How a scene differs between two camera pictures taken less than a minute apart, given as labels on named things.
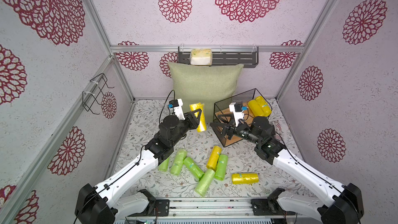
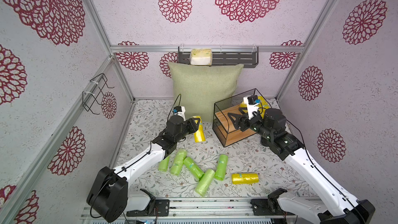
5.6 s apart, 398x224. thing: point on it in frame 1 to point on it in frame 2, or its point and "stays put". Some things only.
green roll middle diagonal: x=195 y=170 stays put
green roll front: x=204 y=182 stays put
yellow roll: x=245 y=178 stays put
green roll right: x=221 y=168 stays put
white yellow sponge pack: x=201 y=57 stays put
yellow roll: x=213 y=157 to x=199 y=135
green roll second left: x=176 y=165 stays put
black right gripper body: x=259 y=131 to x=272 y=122
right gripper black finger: x=219 y=129 to x=236 y=122
